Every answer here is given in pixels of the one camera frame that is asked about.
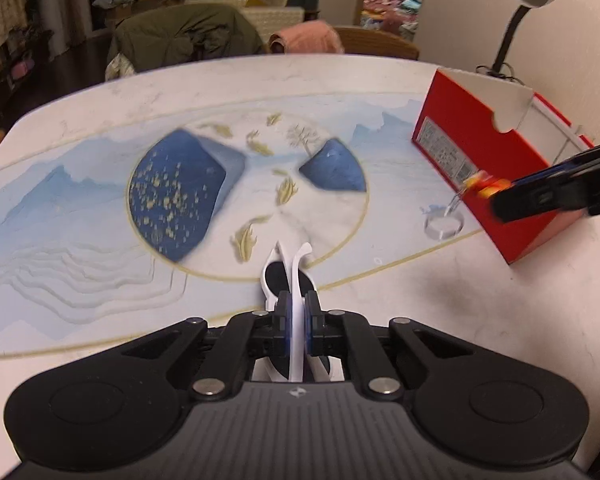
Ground wooden chair right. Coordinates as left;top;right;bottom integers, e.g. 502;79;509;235
335;26;419;61

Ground olive green jacket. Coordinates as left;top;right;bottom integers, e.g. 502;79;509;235
105;3;265;81

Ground red dragon keychain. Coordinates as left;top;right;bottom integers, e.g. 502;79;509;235
424;171;513;242

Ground pink towel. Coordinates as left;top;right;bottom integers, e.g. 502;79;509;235
268;21;344;54

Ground white frame sunglasses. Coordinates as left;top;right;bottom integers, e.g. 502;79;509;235
256;242;332;382

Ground red shoe box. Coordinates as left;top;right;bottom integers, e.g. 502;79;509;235
412;68;598;266

